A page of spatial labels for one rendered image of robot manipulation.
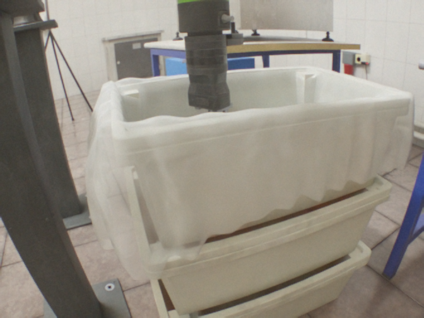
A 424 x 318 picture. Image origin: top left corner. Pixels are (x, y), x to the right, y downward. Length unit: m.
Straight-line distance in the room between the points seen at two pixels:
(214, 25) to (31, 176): 0.46
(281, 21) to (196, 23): 0.66
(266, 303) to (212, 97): 0.47
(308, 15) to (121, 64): 3.25
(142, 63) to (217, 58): 3.71
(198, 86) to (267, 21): 0.60
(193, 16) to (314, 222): 0.44
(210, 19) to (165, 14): 4.54
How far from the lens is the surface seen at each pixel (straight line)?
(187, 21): 0.50
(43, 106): 1.31
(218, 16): 0.50
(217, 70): 0.51
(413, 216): 0.99
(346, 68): 2.64
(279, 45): 1.01
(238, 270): 0.62
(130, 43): 4.15
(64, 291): 0.84
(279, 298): 0.73
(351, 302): 1.05
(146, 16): 4.93
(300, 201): 0.60
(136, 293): 1.07
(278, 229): 0.55
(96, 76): 4.80
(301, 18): 1.19
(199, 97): 0.54
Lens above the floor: 0.81
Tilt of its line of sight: 26 degrees down
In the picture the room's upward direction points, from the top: 3 degrees counter-clockwise
